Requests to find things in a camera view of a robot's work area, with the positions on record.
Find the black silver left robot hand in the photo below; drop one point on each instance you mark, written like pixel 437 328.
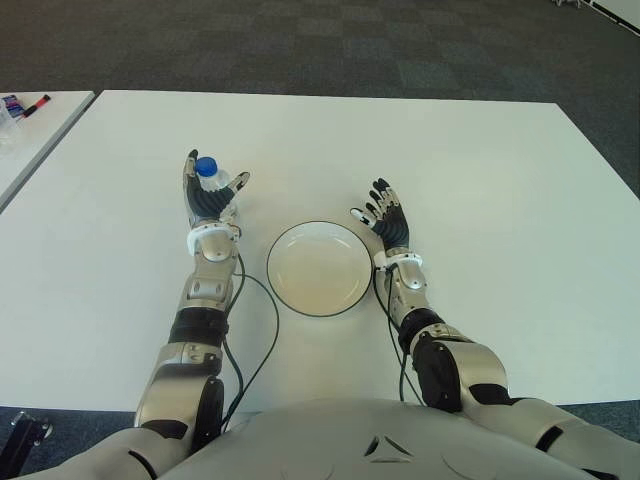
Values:
pixel 207 205

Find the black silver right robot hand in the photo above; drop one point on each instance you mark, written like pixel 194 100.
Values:
pixel 394 229

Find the clear bottle with blue cap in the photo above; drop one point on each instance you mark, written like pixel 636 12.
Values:
pixel 206 166

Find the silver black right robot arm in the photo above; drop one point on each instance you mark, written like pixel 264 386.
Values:
pixel 480 365

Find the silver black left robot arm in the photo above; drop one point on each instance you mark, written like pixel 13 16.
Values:
pixel 210 290

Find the white plate with black rim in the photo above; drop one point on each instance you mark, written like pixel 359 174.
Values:
pixel 320 270

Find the red black marker pen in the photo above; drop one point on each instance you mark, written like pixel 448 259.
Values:
pixel 37 105

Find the clear plastic container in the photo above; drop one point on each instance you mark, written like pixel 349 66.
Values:
pixel 7 134

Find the blue printed packet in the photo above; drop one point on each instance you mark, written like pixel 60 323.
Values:
pixel 12 105

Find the grey robot torso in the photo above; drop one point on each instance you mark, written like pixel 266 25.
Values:
pixel 320 440

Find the grey chair base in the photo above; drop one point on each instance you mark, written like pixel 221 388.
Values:
pixel 566 2

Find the black wheeled stand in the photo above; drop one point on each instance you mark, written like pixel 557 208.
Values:
pixel 30 434

